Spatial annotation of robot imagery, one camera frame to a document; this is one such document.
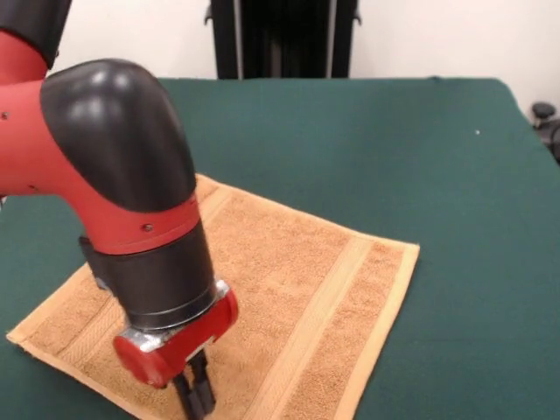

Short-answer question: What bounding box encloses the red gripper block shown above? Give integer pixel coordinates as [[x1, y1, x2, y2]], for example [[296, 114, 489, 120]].
[[112, 288, 241, 420]]

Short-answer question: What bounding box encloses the tan terry towel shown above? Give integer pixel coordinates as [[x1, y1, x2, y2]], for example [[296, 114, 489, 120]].
[[5, 173, 421, 420]]

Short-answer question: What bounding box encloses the dark green table cloth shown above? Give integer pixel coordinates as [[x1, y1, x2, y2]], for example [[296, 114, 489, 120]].
[[0, 77, 560, 420]]

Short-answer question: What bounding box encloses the grey wheeled stand base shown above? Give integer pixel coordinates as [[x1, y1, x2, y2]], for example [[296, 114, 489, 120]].
[[530, 101, 560, 166]]

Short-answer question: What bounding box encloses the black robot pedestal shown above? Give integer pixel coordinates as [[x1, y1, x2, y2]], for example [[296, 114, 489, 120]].
[[205, 0, 362, 80]]

